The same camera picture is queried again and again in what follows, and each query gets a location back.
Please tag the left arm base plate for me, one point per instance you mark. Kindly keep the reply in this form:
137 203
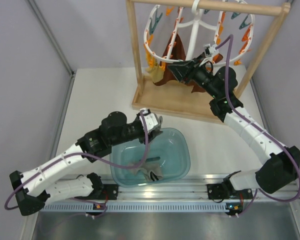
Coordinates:
109 192

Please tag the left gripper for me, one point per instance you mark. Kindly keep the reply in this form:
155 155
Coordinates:
152 134

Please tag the slotted cable duct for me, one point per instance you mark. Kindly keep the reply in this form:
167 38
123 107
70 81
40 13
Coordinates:
144 207

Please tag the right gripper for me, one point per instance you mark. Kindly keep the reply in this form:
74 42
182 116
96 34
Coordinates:
188 69

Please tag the teal plastic tub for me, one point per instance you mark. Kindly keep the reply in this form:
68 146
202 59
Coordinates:
169 149

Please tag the right brown sock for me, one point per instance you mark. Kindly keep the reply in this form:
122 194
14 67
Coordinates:
200 75

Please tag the aluminium mounting rail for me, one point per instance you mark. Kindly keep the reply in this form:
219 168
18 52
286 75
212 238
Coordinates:
150 188

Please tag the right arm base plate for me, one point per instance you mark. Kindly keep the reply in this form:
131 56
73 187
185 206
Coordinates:
221 191

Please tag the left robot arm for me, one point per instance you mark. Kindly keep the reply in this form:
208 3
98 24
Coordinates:
43 185

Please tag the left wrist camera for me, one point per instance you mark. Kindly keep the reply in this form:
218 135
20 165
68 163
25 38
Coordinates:
149 120

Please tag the wooden hanging rack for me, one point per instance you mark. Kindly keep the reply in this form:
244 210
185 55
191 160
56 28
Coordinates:
172 98

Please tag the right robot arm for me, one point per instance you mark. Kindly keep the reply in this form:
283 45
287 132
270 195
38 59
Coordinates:
280 164

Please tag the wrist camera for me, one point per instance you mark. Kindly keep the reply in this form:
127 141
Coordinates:
210 50
149 120

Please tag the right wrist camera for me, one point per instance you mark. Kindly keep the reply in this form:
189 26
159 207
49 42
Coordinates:
210 50

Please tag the yellow sock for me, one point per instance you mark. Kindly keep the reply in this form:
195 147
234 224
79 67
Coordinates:
150 68
156 74

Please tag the white round clip hanger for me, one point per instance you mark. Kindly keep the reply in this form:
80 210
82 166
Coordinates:
196 23

